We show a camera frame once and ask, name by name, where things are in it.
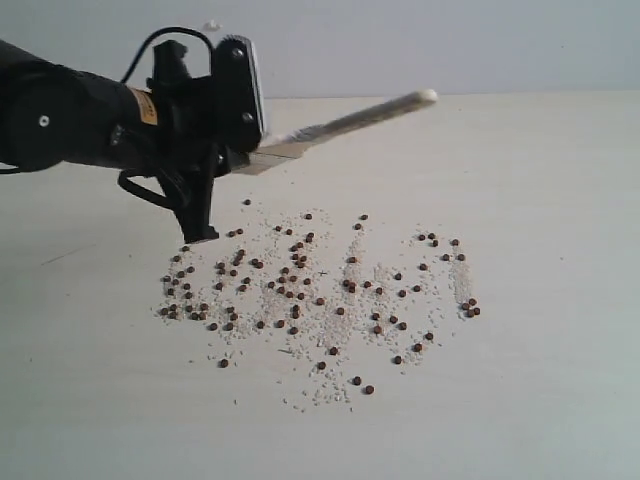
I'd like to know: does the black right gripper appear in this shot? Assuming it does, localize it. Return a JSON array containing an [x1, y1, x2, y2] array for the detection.
[[118, 41, 230, 244]]

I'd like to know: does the scattered brown pellets and rice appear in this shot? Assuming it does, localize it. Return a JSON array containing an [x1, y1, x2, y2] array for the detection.
[[152, 200, 482, 413]]

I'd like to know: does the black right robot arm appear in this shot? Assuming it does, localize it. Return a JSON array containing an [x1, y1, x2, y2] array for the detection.
[[1, 29, 263, 244]]

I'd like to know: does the wide white wooden paint brush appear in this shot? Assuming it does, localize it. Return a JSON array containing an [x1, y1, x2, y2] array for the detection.
[[235, 89, 439, 175]]

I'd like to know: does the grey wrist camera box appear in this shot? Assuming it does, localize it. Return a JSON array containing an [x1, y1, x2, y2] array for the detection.
[[212, 35, 266, 153]]

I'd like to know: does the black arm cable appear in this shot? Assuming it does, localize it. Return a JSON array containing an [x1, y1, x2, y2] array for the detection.
[[0, 27, 214, 211]]

